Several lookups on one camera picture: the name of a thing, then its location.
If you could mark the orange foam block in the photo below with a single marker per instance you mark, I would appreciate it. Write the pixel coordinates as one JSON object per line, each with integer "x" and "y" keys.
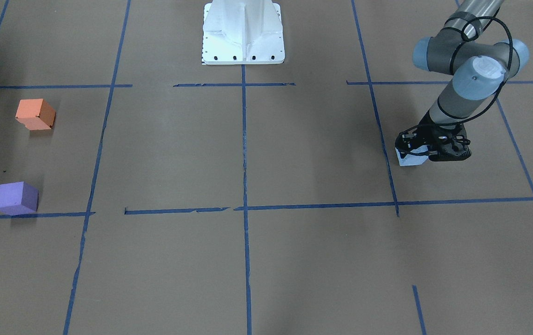
{"x": 35, "y": 114}

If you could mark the light blue foam block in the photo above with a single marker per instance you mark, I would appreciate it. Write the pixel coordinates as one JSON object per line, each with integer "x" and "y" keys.
{"x": 413, "y": 160}

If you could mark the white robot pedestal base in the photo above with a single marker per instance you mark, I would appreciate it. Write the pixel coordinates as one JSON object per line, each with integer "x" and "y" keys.
{"x": 242, "y": 32}

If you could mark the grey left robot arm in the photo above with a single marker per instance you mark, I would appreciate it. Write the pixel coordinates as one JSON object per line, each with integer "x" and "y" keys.
{"x": 481, "y": 55}

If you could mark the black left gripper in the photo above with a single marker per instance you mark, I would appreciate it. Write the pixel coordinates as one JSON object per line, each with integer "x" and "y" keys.
{"x": 406, "y": 141}

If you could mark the purple foam block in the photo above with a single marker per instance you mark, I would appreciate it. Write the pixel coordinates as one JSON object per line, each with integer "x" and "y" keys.
{"x": 18, "y": 198}

